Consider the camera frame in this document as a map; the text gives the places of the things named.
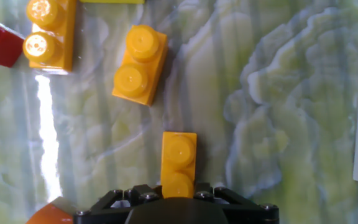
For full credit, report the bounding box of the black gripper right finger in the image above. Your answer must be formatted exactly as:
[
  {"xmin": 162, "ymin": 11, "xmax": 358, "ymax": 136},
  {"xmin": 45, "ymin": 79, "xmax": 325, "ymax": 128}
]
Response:
[{"xmin": 193, "ymin": 182, "xmax": 280, "ymax": 224}]

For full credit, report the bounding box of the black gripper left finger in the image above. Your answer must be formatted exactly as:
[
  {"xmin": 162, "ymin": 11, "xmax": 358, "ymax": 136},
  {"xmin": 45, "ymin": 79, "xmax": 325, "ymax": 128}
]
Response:
[{"xmin": 72, "ymin": 184, "xmax": 163, "ymax": 224}]

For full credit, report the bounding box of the yellow-orange four-stud brick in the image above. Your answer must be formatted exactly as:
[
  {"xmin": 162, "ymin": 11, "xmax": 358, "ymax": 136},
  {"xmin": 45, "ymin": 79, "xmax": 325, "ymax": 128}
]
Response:
[
  {"xmin": 160, "ymin": 131, "xmax": 198, "ymax": 199},
  {"xmin": 22, "ymin": 0, "xmax": 78, "ymax": 75}
]

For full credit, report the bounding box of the orange square brick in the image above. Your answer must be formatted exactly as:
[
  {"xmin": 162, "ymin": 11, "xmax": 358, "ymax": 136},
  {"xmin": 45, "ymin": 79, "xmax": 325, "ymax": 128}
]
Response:
[{"xmin": 25, "ymin": 195, "xmax": 78, "ymax": 224}]

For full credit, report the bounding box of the green marble pattern mat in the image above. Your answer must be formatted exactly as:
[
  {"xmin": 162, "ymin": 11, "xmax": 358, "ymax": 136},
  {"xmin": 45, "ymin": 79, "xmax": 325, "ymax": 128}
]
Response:
[{"xmin": 0, "ymin": 0, "xmax": 358, "ymax": 224}]

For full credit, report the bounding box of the yellow-orange two-stud brick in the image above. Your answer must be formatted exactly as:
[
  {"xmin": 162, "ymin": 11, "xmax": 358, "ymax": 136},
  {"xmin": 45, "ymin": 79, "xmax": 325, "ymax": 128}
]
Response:
[{"xmin": 111, "ymin": 24, "xmax": 169, "ymax": 107}]

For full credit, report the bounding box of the lime yellow brick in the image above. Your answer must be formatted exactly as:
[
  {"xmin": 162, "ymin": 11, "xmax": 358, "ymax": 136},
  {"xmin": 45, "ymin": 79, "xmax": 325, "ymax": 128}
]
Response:
[{"xmin": 78, "ymin": 0, "xmax": 145, "ymax": 5}]

